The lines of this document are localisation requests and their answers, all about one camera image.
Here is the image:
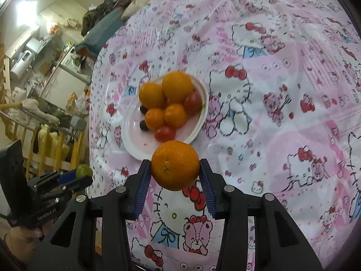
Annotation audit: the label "yellow wooden rack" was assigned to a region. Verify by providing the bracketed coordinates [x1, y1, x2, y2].
[0, 102, 88, 178]

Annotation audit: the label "grey box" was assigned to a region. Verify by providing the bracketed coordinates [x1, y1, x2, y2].
[69, 115, 86, 132]

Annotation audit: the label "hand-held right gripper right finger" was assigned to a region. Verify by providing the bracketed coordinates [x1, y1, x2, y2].
[199, 158, 325, 271]

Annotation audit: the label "small green lime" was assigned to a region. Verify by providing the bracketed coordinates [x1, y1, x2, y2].
[76, 164, 93, 180]

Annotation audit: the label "white water heater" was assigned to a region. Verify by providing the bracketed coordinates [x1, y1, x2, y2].
[10, 50, 36, 81]

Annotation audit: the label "blue jeans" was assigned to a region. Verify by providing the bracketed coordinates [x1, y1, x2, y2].
[75, 11, 126, 60]

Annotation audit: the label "pink cartoon printed blanket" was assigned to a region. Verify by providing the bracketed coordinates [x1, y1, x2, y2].
[89, 0, 361, 271]

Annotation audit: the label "white kitchen appliance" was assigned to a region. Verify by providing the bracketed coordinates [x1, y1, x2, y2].
[25, 38, 43, 54]

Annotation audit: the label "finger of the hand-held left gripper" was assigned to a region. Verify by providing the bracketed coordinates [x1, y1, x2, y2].
[60, 177, 94, 199]
[34, 169, 80, 189]

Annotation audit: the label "dark clothes pile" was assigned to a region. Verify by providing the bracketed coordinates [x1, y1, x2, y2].
[82, 0, 147, 36]

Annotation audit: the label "white washing machine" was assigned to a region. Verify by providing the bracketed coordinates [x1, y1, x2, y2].
[60, 49, 85, 74]

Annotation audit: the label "ceiling light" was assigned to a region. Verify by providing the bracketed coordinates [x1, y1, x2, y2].
[15, 1, 38, 30]

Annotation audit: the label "small orange mandarin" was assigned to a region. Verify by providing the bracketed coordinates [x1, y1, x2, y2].
[164, 103, 188, 127]
[145, 108, 166, 132]

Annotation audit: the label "person's left hand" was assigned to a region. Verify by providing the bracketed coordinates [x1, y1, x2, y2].
[4, 227, 44, 260]

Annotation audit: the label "red tomato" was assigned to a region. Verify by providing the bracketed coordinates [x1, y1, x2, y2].
[154, 126, 177, 142]
[183, 91, 203, 115]

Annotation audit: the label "pink strawberry-shaped plate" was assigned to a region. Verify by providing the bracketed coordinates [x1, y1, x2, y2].
[121, 75, 209, 161]

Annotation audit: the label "large oval orange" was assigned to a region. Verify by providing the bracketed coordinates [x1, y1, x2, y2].
[162, 71, 194, 103]

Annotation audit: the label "white plastic bag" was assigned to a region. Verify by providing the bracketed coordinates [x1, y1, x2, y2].
[75, 93, 91, 115]

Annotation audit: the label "white cabinet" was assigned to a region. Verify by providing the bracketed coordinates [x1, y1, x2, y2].
[45, 62, 92, 110]

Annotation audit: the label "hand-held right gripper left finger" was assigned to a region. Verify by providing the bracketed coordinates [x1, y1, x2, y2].
[25, 159, 153, 271]

